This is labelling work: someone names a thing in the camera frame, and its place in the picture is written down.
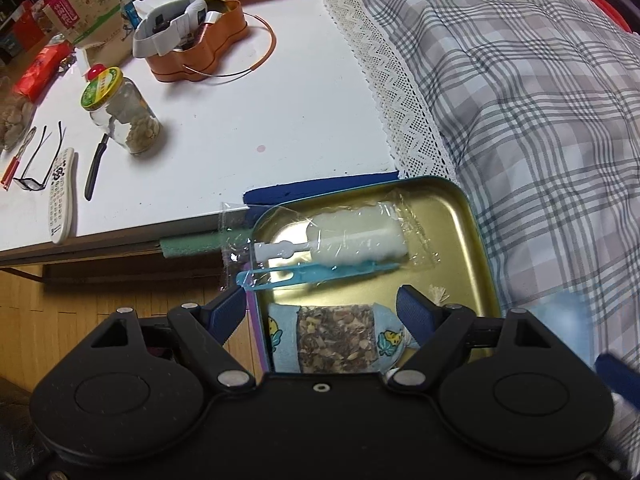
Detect blue printed herb sachet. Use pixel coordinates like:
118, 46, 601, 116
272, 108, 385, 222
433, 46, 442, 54
265, 302, 416, 375

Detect white remote control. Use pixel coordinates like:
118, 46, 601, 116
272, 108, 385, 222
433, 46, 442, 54
47, 147, 76, 245

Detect orange metal tin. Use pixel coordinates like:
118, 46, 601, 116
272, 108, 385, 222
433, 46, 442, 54
145, 0, 248, 82

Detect white elastic strap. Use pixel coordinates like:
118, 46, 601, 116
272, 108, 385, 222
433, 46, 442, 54
132, 0, 223, 58

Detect grey plaid blanket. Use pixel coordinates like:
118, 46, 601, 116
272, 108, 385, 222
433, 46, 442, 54
320, 0, 640, 461

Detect clear bag of nuts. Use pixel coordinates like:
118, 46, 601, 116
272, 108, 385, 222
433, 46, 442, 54
0, 95, 33, 151

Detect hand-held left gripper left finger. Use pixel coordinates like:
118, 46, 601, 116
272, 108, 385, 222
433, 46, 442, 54
90, 287, 256, 391

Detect green foam tube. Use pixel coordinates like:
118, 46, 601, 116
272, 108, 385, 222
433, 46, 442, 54
158, 232, 223, 260

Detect red snack packet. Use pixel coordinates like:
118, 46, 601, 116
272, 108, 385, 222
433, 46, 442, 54
13, 42, 76, 102

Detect black eyeglasses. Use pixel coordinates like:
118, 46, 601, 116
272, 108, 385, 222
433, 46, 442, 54
12, 121, 67, 192

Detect gold metal tin tray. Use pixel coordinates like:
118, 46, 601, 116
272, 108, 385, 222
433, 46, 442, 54
243, 175, 502, 376

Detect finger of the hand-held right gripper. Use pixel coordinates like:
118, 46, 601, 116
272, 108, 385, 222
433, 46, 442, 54
595, 352, 633, 398

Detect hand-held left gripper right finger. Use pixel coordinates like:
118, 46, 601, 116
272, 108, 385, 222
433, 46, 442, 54
385, 284, 553, 393

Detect brown paper bag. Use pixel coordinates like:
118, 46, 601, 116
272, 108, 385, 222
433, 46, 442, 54
42, 0, 126, 50

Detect glass jar green lid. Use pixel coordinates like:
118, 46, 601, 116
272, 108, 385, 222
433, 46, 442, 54
81, 66, 162, 156

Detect copper wire headband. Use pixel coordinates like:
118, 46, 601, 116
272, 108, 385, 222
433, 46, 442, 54
182, 11, 277, 79

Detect packaged white sponge brush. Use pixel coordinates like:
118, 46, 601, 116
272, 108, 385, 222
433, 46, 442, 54
220, 199, 443, 293

